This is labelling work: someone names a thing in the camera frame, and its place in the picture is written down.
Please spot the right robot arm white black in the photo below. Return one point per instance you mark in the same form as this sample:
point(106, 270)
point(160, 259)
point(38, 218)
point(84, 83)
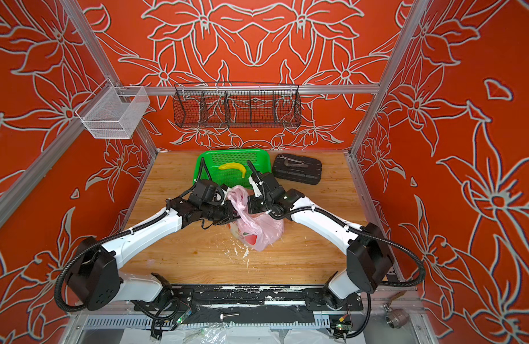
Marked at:
point(368, 252)

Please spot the clear plastic wall bin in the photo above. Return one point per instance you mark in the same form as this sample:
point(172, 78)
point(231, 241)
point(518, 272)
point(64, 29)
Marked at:
point(110, 115)

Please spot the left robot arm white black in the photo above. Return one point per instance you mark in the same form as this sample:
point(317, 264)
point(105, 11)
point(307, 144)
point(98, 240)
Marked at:
point(92, 278)

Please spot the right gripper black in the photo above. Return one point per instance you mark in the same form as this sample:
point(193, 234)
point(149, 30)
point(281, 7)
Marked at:
point(251, 206)

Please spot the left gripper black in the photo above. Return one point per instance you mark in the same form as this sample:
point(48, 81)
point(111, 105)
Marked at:
point(229, 214)

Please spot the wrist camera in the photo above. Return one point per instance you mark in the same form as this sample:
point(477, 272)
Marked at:
point(264, 184)
point(207, 192)

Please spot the green plastic basket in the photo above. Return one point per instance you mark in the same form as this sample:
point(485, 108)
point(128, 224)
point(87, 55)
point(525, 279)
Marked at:
point(207, 166)

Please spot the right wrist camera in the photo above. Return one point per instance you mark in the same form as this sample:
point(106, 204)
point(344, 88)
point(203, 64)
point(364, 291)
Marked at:
point(264, 184)

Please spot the yellow banana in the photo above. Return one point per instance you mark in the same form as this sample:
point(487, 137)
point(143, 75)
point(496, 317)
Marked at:
point(234, 166)

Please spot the black wire basket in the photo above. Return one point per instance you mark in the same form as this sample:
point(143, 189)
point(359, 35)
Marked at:
point(242, 105)

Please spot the metal cylinder fitting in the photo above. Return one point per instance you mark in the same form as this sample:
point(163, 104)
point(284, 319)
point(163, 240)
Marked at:
point(397, 318)

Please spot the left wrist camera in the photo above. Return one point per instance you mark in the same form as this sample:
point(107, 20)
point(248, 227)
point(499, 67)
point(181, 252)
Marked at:
point(207, 192)

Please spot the pink plastic bag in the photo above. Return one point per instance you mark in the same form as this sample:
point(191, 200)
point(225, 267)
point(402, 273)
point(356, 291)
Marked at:
point(257, 231)

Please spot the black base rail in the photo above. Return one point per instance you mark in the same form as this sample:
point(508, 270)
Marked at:
point(278, 306)

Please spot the black tool case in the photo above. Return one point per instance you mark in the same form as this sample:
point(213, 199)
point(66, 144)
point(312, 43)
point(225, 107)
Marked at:
point(302, 169)

